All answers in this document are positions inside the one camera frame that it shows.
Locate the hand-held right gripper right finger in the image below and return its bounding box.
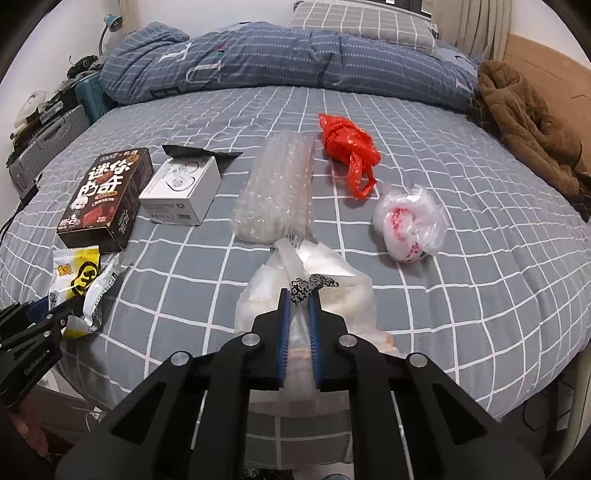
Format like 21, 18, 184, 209
308, 293, 543, 480

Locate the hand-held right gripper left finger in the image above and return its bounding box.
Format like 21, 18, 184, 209
55, 288, 291, 480

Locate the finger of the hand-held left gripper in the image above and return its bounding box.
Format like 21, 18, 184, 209
0, 298, 52, 326
0, 309, 70, 352

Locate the yellow snack wrapper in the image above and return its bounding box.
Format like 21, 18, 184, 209
48, 246, 101, 341

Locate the translucent white plastic bag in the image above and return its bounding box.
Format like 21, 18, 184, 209
235, 237, 395, 416

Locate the white cardboard box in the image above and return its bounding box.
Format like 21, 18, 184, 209
139, 156, 221, 226

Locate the red plastic bag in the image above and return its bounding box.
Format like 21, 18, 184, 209
318, 113, 382, 200

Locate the white snack wrapper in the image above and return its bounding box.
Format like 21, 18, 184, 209
82, 256, 121, 334

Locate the grey checked bed sheet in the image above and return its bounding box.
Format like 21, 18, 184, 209
0, 85, 591, 421

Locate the dark brown snack box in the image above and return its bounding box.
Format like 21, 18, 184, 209
56, 148, 154, 254

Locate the white red-print plastic bag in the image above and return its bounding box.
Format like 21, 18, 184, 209
372, 184, 450, 264

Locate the clear bubble wrap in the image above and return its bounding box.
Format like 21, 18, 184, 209
229, 130, 316, 244

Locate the grey suitcase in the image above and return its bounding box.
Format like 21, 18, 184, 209
7, 104, 90, 190

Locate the white round device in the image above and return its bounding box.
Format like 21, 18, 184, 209
14, 90, 47, 127

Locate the black foil packet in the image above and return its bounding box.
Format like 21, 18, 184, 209
161, 144, 244, 162

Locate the teal suitcase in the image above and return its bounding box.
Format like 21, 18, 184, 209
74, 74, 112, 123

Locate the black bag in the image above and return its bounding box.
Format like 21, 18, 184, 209
67, 55, 100, 79

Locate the blue checked duvet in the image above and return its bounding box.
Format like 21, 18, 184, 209
99, 21, 483, 112

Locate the blue desk lamp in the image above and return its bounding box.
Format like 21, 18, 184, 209
99, 13, 122, 51

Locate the brown fleece coat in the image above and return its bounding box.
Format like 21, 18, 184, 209
475, 60, 585, 197

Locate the grey checked pillow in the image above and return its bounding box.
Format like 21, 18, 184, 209
286, 0, 439, 51

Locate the dark window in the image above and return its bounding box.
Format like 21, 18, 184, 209
372, 0, 434, 14

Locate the beige curtain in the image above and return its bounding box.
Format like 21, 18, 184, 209
455, 0, 513, 58

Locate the wooden headboard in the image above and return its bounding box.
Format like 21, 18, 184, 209
503, 32, 591, 167

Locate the black charger with cable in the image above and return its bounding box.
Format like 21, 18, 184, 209
0, 173, 43, 243

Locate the black floor cable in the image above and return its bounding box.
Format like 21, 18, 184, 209
522, 397, 555, 430

